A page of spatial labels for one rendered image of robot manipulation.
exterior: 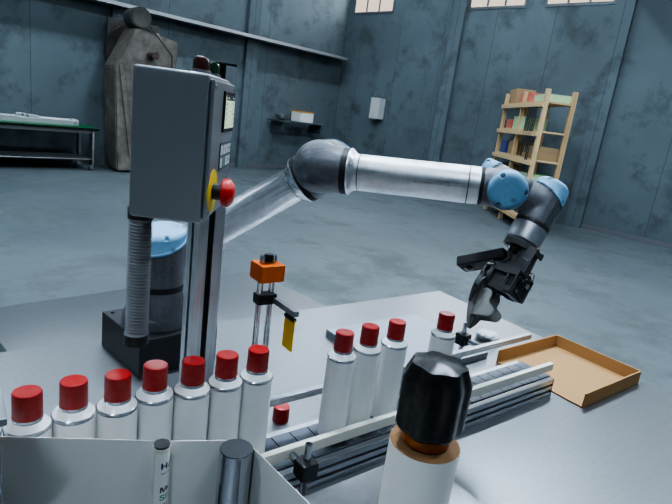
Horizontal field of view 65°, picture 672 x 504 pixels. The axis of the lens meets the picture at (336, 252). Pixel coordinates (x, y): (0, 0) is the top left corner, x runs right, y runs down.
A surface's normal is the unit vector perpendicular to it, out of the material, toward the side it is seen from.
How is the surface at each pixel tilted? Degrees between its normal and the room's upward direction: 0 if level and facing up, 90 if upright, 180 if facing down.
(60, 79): 90
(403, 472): 90
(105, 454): 90
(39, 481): 90
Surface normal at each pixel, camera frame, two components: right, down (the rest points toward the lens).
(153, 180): 0.03, 0.25
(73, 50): 0.71, 0.26
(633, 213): -0.70, 0.09
